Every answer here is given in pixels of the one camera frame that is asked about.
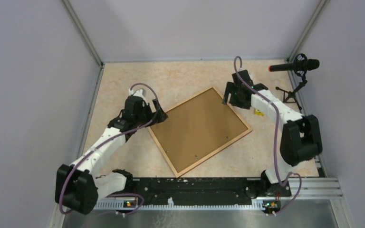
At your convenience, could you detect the microphone tripod stand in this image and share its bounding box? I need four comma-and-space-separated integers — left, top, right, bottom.
275, 70, 307, 111

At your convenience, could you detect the yellow owl toy block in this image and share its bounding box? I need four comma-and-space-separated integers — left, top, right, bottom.
254, 109, 264, 116

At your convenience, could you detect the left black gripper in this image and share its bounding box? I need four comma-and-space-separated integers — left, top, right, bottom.
135, 98, 168, 128

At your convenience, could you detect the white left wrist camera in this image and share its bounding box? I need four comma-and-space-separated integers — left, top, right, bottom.
128, 88, 146, 99

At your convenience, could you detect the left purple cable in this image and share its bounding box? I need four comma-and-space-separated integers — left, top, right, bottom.
58, 83, 160, 218

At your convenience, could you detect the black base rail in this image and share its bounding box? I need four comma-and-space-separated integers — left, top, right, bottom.
111, 177, 292, 206

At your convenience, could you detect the brown backing board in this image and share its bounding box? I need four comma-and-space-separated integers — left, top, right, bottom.
151, 89, 249, 174

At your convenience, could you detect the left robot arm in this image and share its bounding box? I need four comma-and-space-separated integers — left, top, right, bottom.
55, 95, 168, 215

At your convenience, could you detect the wooden picture frame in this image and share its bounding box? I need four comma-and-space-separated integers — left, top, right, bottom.
147, 86, 253, 179

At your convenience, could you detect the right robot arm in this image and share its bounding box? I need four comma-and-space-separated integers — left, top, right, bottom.
223, 70, 322, 196

